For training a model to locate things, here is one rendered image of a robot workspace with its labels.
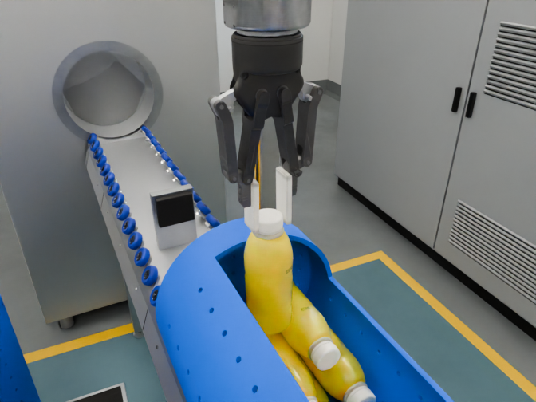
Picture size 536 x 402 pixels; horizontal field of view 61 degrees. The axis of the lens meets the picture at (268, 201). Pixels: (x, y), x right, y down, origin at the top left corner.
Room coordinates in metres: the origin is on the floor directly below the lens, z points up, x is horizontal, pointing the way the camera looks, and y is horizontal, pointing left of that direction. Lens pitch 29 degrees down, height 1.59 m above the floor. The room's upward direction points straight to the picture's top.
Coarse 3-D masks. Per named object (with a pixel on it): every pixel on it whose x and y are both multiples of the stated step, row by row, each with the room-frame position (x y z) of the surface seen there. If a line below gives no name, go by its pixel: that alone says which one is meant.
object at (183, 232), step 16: (160, 192) 0.95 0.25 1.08; (176, 192) 0.95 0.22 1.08; (192, 192) 0.97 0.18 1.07; (160, 208) 0.92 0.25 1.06; (176, 208) 0.93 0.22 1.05; (192, 208) 0.95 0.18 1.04; (160, 224) 0.91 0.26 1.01; (176, 224) 0.95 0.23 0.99; (192, 224) 0.97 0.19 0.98; (160, 240) 0.93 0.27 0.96; (176, 240) 0.95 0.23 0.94; (192, 240) 0.96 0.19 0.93
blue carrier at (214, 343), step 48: (240, 240) 0.53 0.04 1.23; (192, 288) 0.47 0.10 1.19; (240, 288) 0.58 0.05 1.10; (336, 288) 0.57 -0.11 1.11; (192, 336) 0.41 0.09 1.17; (240, 336) 0.37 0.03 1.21; (384, 336) 0.46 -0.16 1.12; (192, 384) 0.37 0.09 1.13; (240, 384) 0.32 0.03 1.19; (288, 384) 0.30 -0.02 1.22; (384, 384) 0.44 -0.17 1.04; (432, 384) 0.38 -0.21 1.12
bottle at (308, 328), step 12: (300, 300) 0.52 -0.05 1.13; (300, 312) 0.50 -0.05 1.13; (312, 312) 0.50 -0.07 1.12; (300, 324) 0.48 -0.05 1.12; (312, 324) 0.48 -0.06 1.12; (324, 324) 0.48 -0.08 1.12; (288, 336) 0.48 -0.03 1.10; (300, 336) 0.46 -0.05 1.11; (312, 336) 0.46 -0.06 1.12; (324, 336) 0.46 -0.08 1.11; (300, 348) 0.46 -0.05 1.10; (312, 348) 0.45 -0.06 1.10
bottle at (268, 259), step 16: (256, 240) 0.48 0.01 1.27; (272, 240) 0.48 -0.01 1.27; (288, 240) 0.49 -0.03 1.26; (256, 256) 0.47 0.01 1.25; (272, 256) 0.46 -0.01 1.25; (288, 256) 0.47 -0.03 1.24; (256, 272) 0.46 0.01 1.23; (272, 272) 0.46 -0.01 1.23; (288, 272) 0.47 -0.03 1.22; (256, 288) 0.46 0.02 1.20; (272, 288) 0.46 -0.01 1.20; (288, 288) 0.47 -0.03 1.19; (256, 304) 0.46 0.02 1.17; (272, 304) 0.46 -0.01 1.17; (288, 304) 0.47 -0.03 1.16; (256, 320) 0.46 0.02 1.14; (272, 320) 0.46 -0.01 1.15; (288, 320) 0.47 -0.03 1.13
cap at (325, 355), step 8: (320, 344) 0.45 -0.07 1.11; (328, 344) 0.45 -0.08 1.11; (312, 352) 0.44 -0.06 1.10; (320, 352) 0.44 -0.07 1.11; (328, 352) 0.44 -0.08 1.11; (336, 352) 0.44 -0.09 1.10; (312, 360) 0.44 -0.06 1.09; (320, 360) 0.43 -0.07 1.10; (328, 360) 0.44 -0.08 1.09; (336, 360) 0.44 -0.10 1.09; (320, 368) 0.43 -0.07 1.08; (328, 368) 0.44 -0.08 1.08
